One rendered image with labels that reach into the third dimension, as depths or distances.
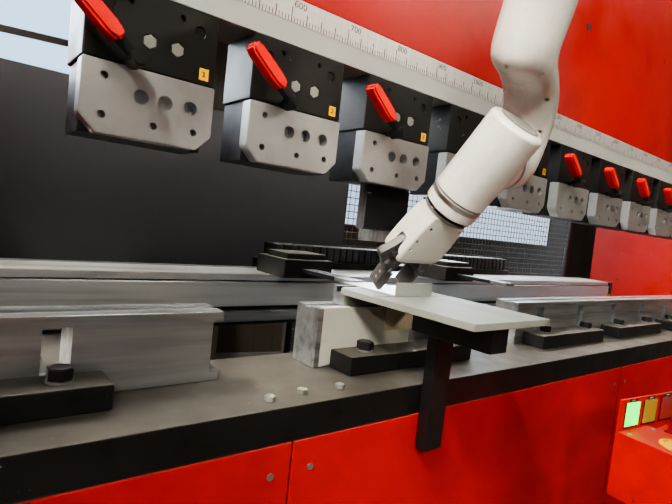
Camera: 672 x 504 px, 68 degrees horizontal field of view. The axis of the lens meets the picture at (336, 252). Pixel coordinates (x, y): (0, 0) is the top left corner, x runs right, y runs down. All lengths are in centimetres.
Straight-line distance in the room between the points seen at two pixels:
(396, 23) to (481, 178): 30
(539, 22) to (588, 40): 69
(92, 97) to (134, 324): 26
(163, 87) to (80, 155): 55
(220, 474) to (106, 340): 20
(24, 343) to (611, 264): 273
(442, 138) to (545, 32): 31
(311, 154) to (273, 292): 40
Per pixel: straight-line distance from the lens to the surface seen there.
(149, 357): 68
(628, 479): 112
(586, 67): 139
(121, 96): 63
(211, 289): 98
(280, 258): 101
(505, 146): 71
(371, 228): 86
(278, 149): 70
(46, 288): 90
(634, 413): 113
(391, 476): 82
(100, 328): 65
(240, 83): 73
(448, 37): 97
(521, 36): 72
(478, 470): 101
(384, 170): 83
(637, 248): 295
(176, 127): 64
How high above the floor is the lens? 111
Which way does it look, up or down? 3 degrees down
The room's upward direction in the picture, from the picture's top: 6 degrees clockwise
